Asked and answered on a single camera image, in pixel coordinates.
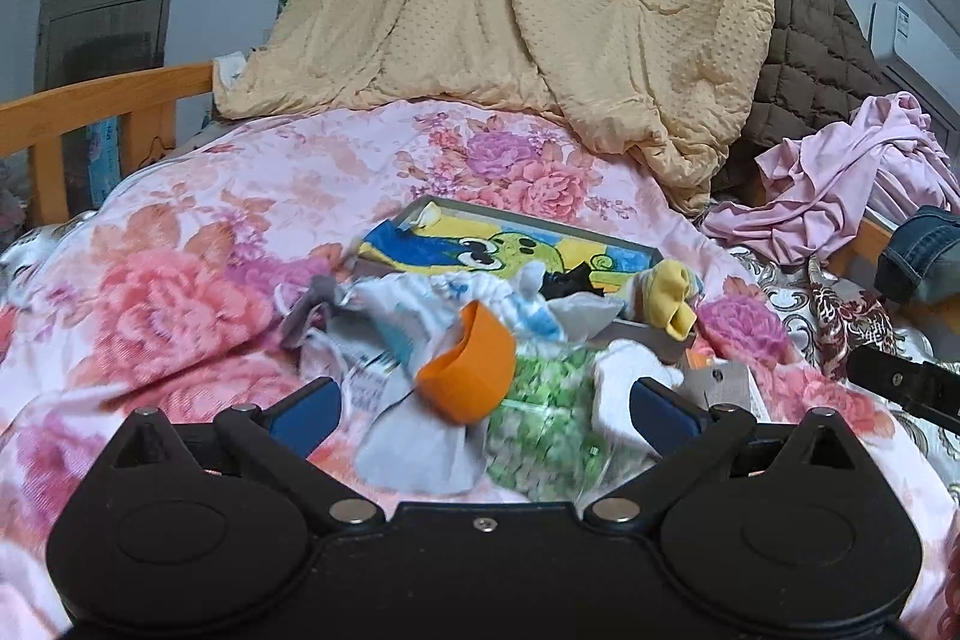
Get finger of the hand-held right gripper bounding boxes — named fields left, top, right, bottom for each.
left=846, top=346, right=960, bottom=432

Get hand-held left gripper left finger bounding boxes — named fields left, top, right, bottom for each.
left=111, top=377, right=383, bottom=532

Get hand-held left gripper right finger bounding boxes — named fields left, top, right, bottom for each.
left=581, top=377, right=856, bottom=530

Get grey shallow box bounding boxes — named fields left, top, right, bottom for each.
left=352, top=195, right=702, bottom=363

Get grey plastic bag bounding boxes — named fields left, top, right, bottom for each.
left=354, top=385, right=492, bottom=495

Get white blue-print plastic bag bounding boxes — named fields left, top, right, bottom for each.
left=300, top=276, right=466, bottom=416

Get orange fabric cap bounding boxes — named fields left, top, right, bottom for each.
left=416, top=301, right=518, bottom=423

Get white paper tag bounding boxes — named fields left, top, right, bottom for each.
left=690, top=359, right=751, bottom=408

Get small grey cloth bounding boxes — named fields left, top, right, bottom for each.
left=279, top=275, right=350, bottom=348

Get yellow sock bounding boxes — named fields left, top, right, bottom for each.
left=630, top=261, right=702, bottom=341

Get light grey cloth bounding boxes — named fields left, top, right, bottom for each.
left=547, top=291, right=627, bottom=341

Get blue denim jeans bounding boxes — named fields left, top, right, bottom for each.
left=874, top=205, right=960, bottom=305

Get black cloth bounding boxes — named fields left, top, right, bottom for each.
left=538, top=265, right=608, bottom=304

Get blue white fluffy sock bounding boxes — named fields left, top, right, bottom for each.
left=480, top=261, right=563, bottom=341

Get pink floral quilt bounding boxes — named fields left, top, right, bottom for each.
left=0, top=98, right=957, bottom=640

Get pink garment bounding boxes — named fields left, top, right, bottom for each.
left=701, top=91, right=960, bottom=266

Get cartoon printed towel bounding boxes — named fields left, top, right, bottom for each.
left=356, top=216, right=653, bottom=304

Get blue printed package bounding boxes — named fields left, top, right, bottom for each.
left=86, top=119, right=125, bottom=214

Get white air conditioner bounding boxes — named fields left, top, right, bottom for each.
left=866, top=0, right=960, bottom=116

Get brown puffer jacket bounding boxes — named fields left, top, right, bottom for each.
left=709, top=0, right=912, bottom=199

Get white cloth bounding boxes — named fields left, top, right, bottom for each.
left=212, top=51, right=248, bottom=90

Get yellow dotted quilt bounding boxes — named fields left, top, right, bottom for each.
left=214, top=0, right=788, bottom=217

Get grey door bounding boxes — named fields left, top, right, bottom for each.
left=34, top=0, right=177, bottom=86

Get wooden bed frame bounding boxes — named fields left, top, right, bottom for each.
left=0, top=62, right=218, bottom=229

